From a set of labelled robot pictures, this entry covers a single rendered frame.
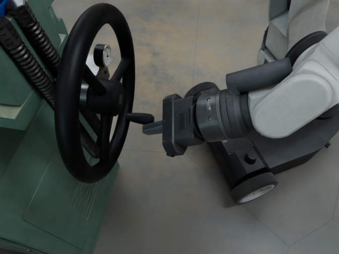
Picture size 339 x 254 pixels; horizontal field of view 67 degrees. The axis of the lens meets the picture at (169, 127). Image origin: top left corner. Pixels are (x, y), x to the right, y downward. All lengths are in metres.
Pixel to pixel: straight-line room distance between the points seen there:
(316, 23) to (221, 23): 1.27
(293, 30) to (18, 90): 0.67
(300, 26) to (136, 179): 0.89
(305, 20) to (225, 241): 0.86
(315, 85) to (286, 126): 0.07
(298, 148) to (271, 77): 0.86
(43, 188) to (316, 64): 0.59
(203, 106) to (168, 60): 1.30
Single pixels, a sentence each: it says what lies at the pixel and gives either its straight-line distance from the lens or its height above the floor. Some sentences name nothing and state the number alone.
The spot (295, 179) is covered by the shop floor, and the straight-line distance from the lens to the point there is 1.37.
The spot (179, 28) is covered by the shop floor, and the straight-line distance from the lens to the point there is 1.97.
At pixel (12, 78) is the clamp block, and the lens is 0.38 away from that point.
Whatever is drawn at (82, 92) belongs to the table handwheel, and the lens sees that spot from 0.44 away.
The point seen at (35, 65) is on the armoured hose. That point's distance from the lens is 0.39.
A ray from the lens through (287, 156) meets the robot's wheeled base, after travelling 1.20.
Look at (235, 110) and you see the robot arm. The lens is 0.41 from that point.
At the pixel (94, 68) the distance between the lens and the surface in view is 0.79.
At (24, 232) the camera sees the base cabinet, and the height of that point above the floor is 0.56.
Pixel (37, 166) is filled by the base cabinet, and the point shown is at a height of 0.63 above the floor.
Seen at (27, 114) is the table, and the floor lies 0.85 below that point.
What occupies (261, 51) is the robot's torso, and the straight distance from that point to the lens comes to 1.00.
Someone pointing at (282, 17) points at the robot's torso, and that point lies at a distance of 0.86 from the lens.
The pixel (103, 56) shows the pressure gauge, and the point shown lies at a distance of 0.73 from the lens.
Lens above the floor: 1.14
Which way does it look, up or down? 57 degrees down
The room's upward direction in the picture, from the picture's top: straight up
